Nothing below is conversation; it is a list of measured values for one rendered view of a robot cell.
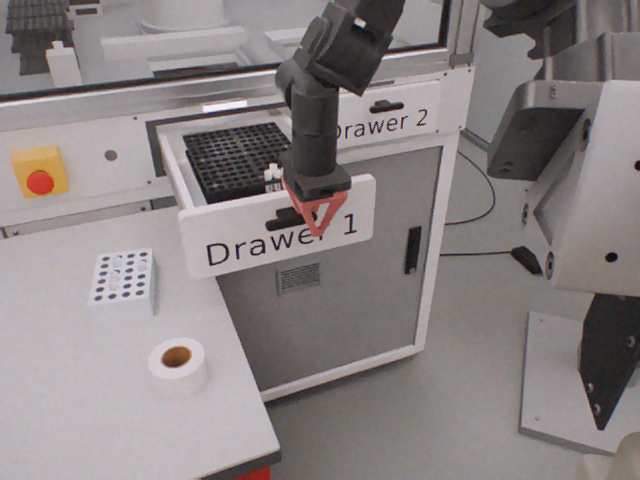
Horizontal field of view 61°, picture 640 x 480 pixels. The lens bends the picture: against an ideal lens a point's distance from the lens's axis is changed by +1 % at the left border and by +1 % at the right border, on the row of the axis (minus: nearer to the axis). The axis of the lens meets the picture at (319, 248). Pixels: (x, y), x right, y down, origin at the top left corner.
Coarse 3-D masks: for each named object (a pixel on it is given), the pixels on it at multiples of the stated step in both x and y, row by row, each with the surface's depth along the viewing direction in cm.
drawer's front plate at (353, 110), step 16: (352, 96) 106; (368, 96) 108; (384, 96) 109; (400, 96) 111; (416, 96) 112; (432, 96) 114; (352, 112) 108; (368, 112) 110; (384, 112) 111; (400, 112) 113; (416, 112) 114; (432, 112) 116; (352, 128) 110; (368, 128) 112; (384, 128) 113; (416, 128) 117; (432, 128) 118; (352, 144) 113
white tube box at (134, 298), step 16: (112, 256) 85; (128, 256) 86; (144, 256) 86; (96, 272) 82; (128, 272) 83; (144, 272) 82; (96, 288) 79; (128, 288) 79; (144, 288) 79; (96, 304) 76; (112, 304) 77; (128, 304) 77; (144, 304) 78; (96, 320) 78; (112, 320) 78
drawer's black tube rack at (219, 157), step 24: (192, 144) 95; (216, 144) 95; (240, 144) 95; (264, 144) 95; (288, 144) 96; (192, 168) 94; (216, 168) 87; (240, 168) 89; (264, 168) 88; (240, 192) 87; (264, 192) 87
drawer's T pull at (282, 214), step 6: (276, 210) 75; (282, 210) 75; (288, 210) 75; (294, 210) 75; (276, 216) 75; (282, 216) 74; (288, 216) 74; (294, 216) 74; (300, 216) 74; (270, 222) 72; (276, 222) 72; (282, 222) 73; (288, 222) 73; (294, 222) 73; (300, 222) 74; (270, 228) 72; (276, 228) 73; (282, 228) 73
